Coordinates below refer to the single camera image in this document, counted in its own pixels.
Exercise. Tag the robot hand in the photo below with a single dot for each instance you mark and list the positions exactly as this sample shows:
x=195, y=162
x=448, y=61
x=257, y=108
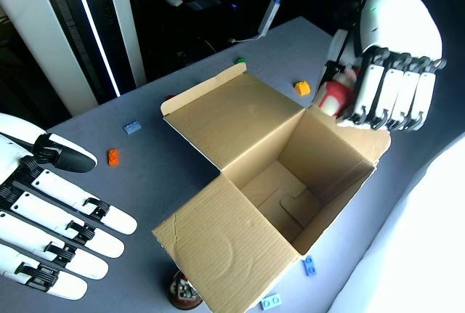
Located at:
x=22, y=189
x=396, y=22

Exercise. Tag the red white toy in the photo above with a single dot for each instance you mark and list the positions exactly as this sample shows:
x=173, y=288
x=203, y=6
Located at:
x=336, y=91

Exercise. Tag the cardboard box with flaps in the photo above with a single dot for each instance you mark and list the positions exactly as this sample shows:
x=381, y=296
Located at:
x=232, y=120

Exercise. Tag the dark red round object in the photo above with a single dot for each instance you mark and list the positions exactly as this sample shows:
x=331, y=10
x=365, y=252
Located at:
x=181, y=296

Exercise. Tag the orange flat toy brick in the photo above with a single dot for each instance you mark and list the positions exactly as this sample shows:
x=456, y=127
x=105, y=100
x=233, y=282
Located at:
x=113, y=157

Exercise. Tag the yellow-orange thick toy brick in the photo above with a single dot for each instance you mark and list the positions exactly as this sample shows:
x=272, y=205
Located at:
x=302, y=88

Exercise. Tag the grey table cloth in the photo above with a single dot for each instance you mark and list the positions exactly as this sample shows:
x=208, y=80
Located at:
x=145, y=189

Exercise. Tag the grey-blue toy brick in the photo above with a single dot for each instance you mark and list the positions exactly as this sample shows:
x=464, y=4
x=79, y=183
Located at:
x=132, y=128

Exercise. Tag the grey adapter dongle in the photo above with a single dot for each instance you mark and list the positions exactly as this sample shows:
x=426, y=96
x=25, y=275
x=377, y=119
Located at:
x=269, y=19

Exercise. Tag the green toy brick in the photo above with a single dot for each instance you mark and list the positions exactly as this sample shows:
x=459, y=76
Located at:
x=240, y=61

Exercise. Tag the LED light strip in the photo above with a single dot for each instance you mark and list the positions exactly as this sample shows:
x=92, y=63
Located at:
x=96, y=37

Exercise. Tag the white backdrop sheet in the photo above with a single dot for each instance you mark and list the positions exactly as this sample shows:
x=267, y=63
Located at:
x=417, y=236

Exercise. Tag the light blue toy brick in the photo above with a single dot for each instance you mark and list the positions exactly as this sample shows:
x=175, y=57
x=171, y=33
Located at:
x=271, y=302

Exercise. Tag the wide white post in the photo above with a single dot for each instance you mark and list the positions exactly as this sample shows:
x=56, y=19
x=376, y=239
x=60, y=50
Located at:
x=43, y=37

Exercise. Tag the narrow white post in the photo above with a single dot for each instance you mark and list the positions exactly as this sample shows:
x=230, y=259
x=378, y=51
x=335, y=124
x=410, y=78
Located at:
x=123, y=29

